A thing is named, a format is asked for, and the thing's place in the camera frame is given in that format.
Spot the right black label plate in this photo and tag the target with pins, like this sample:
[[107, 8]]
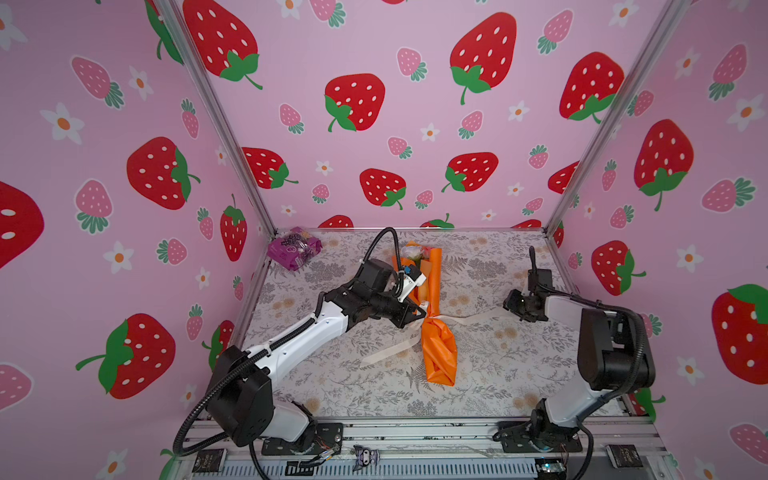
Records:
[[624, 456]]

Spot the white ribbon strip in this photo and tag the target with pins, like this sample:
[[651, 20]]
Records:
[[415, 331]]

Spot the left black label plate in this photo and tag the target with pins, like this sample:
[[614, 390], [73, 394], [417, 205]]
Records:
[[209, 461]]

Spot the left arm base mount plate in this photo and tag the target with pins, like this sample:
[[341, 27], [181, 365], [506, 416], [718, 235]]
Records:
[[317, 438]]

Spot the orange wrapping paper sheet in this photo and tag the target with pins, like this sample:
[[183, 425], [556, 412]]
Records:
[[437, 339]]

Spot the small purple figure charm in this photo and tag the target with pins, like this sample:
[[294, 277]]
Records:
[[365, 457]]

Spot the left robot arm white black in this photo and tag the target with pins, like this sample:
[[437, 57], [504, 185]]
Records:
[[239, 403]]

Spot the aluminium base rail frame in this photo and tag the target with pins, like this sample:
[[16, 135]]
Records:
[[449, 448]]

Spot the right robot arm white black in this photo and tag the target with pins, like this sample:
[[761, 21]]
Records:
[[613, 359]]

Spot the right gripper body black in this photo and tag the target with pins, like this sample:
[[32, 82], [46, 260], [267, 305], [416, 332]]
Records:
[[519, 303]]

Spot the purple plastic snack bag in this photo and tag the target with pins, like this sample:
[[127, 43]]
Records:
[[294, 249]]

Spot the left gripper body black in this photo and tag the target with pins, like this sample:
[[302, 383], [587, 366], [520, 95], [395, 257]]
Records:
[[385, 307]]

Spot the black label plate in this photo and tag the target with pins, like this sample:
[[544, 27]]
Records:
[[209, 461], [624, 456]]

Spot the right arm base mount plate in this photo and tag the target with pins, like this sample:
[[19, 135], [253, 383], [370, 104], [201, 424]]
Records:
[[525, 437]]

